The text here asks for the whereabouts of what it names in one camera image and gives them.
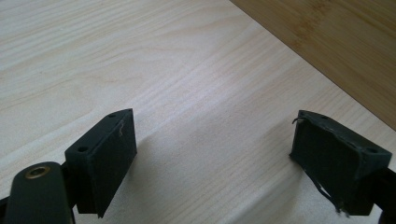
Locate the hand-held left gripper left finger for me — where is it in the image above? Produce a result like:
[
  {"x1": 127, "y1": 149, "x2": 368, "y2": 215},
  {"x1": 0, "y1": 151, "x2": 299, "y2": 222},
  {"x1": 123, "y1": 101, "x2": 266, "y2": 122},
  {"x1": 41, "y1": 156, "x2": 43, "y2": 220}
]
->
[{"x1": 64, "y1": 107, "x2": 138, "y2": 219}]

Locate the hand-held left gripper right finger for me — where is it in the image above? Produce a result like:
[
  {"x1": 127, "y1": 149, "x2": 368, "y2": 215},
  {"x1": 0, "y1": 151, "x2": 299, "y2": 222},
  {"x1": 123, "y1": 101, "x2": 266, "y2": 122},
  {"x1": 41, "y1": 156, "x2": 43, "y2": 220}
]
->
[{"x1": 289, "y1": 109, "x2": 393, "y2": 217}]

